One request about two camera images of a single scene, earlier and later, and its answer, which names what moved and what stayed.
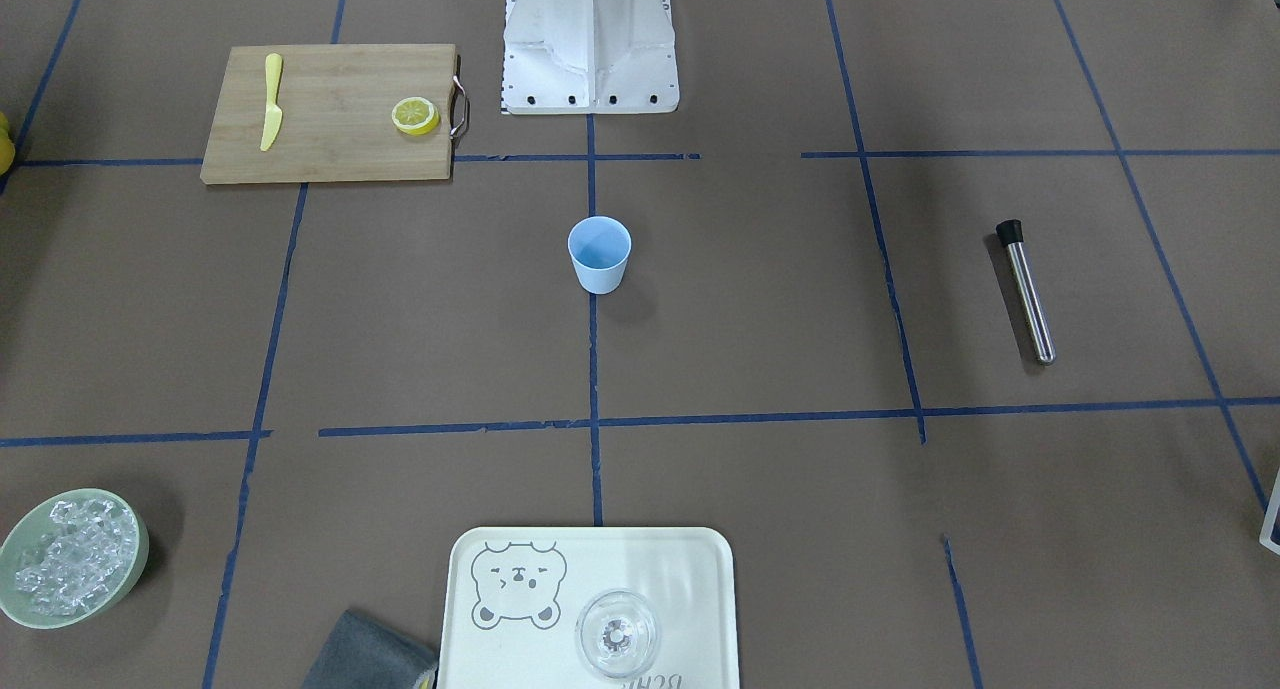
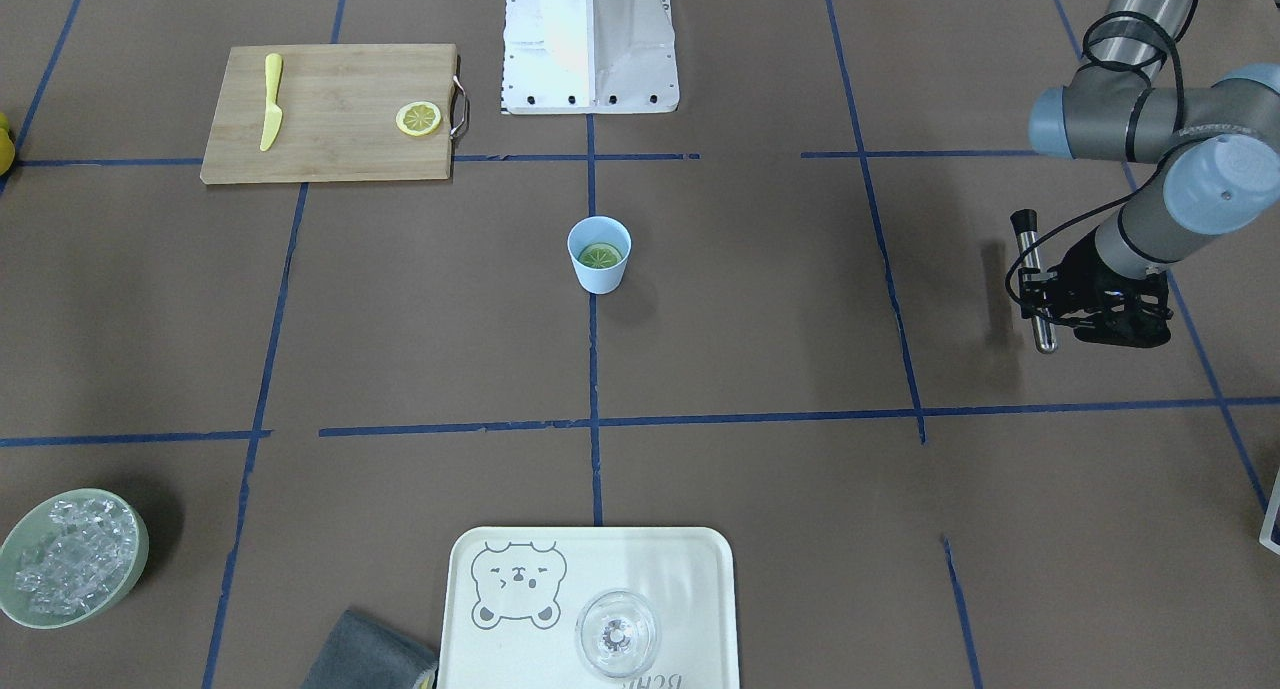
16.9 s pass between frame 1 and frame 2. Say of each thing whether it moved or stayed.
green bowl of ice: stayed
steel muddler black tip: moved
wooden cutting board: stayed
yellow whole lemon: stayed
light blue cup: stayed
